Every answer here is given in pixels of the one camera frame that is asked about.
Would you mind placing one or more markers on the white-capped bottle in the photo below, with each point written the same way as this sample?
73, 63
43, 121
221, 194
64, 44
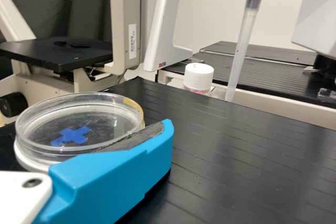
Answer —
198, 75

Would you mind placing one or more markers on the black platform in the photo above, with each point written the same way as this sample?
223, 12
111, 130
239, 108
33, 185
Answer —
267, 78
236, 155
275, 48

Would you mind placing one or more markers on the petri dish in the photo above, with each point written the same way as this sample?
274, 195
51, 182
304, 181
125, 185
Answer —
78, 119

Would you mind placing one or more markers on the cream microscope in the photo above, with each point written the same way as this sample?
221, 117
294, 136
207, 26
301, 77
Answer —
123, 11

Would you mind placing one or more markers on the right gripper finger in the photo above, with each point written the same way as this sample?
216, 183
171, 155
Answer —
110, 182

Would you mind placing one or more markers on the white incubator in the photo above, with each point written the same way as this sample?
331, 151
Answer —
315, 11

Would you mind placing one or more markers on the white pipette stand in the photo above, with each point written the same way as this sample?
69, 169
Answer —
168, 24

